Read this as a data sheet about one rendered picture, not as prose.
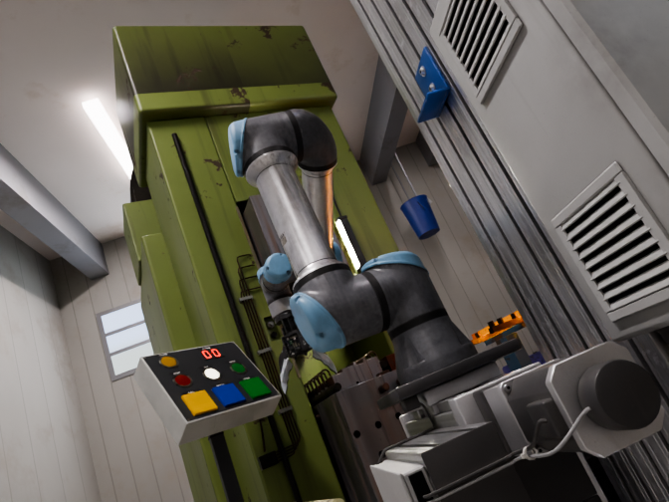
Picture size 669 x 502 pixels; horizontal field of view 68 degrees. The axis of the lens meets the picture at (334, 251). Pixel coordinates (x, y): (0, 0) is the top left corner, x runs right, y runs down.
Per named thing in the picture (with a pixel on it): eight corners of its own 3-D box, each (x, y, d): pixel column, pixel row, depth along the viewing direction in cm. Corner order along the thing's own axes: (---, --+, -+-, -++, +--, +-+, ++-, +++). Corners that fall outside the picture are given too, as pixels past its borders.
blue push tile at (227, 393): (246, 398, 146) (232, 382, 150) (225, 404, 140) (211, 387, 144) (244, 403, 146) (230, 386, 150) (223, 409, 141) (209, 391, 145)
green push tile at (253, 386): (272, 391, 153) (258, 376, 157) (253, 396, 148) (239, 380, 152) (270, 396, 154) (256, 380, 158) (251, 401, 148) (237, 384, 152)
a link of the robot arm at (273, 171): (396, 317, 86) (286, 97, 108) (317, 346, 81) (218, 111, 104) (381, 341, 96) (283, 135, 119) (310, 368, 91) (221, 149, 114)
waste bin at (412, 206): (441, 234, 587) (424, 201, 602) (449, 221, 555) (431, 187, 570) (412, 244, 580) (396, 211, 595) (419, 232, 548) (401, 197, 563)
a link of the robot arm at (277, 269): (300, 243, 133) (295, 259, 143) (259, 255, 130) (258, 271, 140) (310, 269, 131) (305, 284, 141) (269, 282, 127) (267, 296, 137)
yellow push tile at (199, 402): (218, 406, 138) (204, 388, 143) (194, 413, 132) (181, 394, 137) (216, 411, 139) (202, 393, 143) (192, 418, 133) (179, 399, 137)
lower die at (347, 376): (384, 375, 186) (375, 354, 189) (338, 392, 177) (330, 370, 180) (345, 397, 221) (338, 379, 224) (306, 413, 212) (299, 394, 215)
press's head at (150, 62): (339, 97, 257) (299, 13, 276) (138, 112, 213) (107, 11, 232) (307, 165, 307) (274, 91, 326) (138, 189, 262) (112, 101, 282)
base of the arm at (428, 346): (491, 349, 84) (464, 296, 88) (410, 382, 82) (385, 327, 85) (464, 363, 98) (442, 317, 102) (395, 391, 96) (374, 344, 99)
